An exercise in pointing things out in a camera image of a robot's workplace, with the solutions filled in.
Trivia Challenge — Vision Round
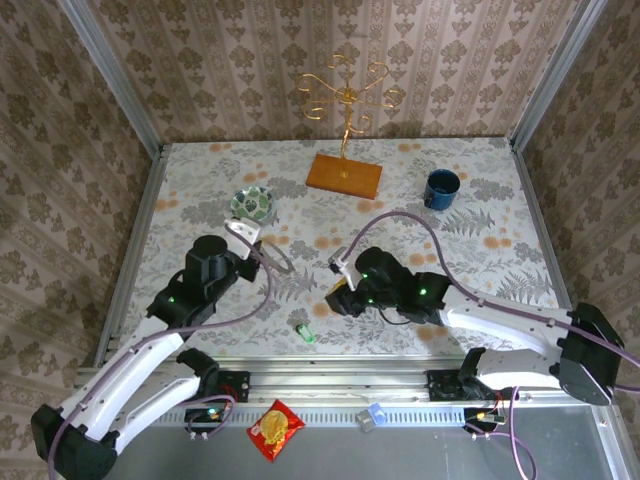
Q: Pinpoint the leaf pattern bowl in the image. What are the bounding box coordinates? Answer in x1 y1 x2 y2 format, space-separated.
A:
229 185 275 224

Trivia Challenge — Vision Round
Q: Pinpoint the gold stand on wooden base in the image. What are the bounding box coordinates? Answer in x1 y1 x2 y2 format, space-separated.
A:
294 53 405 201

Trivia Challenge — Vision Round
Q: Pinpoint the dark blue mug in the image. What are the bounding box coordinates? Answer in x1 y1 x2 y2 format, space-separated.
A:
423 168 462 211

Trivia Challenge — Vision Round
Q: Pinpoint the small blue grey box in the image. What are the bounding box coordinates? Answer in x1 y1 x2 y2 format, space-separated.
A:
355 403 387 434

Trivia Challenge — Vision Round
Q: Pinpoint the left controller board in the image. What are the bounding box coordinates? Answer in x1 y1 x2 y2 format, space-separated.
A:
183 407 235 442

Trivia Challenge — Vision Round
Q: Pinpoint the controller board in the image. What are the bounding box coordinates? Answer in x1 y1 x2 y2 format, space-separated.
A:
183 407 235 442
462 407 507 442

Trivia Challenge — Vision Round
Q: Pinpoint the red snack packet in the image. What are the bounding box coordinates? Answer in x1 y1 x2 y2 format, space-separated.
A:
245 398 307 464

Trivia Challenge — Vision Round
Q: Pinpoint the right controller board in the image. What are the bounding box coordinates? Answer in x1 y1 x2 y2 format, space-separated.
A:
462 407 507 442

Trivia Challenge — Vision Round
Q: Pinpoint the grey metal panel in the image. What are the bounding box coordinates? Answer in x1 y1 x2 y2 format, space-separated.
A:
47 404 629 480

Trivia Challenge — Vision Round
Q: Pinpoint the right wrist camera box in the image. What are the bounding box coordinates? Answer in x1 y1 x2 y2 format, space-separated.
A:
327 246 362 292

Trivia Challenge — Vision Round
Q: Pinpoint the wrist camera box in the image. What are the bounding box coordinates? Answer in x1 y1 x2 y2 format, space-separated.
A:
223 218 264 261
327 246 362 292

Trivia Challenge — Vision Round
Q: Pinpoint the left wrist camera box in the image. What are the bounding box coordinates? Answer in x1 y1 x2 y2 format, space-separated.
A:
223 218 264 261

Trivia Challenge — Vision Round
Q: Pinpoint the aluminium table side rail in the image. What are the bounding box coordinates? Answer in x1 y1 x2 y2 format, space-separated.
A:
507 137 591 364
93 144 170 369

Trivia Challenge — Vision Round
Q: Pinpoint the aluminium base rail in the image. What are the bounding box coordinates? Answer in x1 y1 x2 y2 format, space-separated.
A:
69 360 614 405

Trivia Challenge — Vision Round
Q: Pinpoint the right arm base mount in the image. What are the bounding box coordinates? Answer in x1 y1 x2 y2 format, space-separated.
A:
427 369 521 402

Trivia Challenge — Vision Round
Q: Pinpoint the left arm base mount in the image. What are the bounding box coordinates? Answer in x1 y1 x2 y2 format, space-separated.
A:
160 370 251 404

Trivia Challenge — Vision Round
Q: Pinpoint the grey slotted cable duct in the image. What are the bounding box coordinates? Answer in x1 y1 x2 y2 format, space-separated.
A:
87 405 469 427

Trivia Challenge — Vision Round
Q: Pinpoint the aluminium frame post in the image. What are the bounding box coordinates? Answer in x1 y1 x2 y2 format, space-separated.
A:
508 0 609 151
57 0 165 159

